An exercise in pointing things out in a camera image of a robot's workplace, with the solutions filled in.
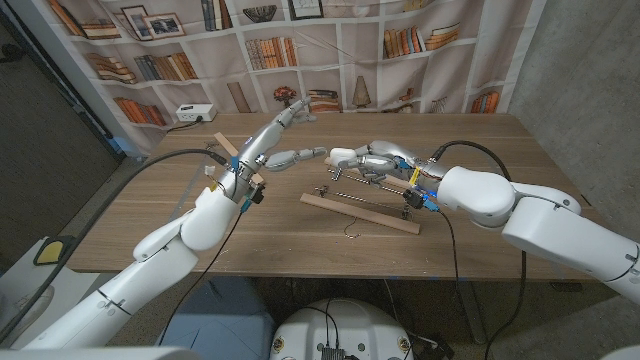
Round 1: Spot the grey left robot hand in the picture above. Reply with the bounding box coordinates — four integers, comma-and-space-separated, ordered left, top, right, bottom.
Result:
212, 96, 329, 207

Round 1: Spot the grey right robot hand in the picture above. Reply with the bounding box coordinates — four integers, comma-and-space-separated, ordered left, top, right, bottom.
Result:
335, 139, 451, 211

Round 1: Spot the white AirPods case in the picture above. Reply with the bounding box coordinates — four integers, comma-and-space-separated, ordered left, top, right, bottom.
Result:
329, 147, 357, 169

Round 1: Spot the wooden clip hanger, blue clip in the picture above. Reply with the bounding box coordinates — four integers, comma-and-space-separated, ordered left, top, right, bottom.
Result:
323, 156, 430, 202

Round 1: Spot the wooden clip hanger, twisted rod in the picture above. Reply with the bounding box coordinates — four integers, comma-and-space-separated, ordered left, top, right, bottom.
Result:
299, 185, 422, 240

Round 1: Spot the white power strip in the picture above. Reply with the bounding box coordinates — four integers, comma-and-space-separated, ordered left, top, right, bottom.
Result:
175, 103, 218, 124

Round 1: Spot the printed bookshelf backdrop cloth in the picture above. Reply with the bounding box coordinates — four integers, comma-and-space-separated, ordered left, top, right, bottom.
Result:
47, 0, 549, 156

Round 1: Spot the grey table leg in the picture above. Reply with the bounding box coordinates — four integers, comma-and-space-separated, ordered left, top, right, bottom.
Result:
457, 279, 489, 345

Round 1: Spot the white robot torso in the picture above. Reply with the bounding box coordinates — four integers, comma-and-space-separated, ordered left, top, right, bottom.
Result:
269, 298, 415, 360

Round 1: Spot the yellow and black pedal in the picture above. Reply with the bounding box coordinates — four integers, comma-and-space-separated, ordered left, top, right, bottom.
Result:
32, 235, 84, 267

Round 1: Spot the white floor platform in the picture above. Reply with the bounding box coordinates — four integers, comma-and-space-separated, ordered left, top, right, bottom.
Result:
0, 244, 101, 351

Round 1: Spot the wooden clip hanger, thin wire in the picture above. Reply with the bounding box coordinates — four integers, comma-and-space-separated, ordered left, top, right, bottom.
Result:
203, 131, 265, 186

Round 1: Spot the black power strip cable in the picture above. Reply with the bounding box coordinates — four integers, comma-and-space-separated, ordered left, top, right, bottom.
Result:
166, 116, 204, 134

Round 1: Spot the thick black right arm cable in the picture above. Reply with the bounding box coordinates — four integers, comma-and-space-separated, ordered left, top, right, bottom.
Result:
429, 139, 529, 360

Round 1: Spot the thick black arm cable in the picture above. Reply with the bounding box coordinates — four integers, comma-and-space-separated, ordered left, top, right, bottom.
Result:
0, 148, 229, 344
429, 139, 529, 360

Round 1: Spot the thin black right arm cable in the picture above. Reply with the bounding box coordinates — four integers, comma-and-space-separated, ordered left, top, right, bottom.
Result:
437, 209, 464, 291

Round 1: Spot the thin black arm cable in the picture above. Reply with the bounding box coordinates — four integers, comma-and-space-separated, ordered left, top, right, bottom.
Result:
157, 209, 246, 347
437, 209, 464, 291

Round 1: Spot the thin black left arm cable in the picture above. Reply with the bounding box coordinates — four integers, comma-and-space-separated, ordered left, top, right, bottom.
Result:
157, 209, 246, 347

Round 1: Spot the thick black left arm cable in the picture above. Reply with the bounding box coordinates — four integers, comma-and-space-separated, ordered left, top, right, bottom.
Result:
0, 148, 229, 344

